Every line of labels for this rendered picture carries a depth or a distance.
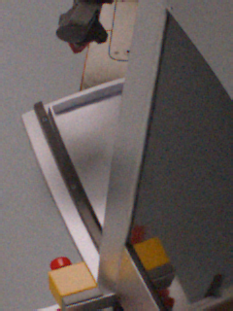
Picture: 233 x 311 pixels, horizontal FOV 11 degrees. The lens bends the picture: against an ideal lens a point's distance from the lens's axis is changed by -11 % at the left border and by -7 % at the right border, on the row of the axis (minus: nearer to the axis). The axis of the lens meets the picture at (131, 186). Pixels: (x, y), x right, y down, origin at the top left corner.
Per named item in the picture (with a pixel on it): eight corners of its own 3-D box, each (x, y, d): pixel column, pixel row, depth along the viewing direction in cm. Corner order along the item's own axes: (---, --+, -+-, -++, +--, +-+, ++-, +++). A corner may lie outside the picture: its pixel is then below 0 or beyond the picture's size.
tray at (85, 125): (247, 219, 216) (249, 210, 213) (117, 269, 210) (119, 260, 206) (171, 76, 231) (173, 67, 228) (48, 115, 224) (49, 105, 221)
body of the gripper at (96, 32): (75, 51, 197) (79, 28, 191) (57, 19, 202) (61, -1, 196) (108, 41, 199) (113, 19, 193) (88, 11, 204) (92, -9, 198)
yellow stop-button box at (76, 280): (102, 309, 196) (104, 294, 190) (65, 319, 194) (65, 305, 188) (83, 275, 199) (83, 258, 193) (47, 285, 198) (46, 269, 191)
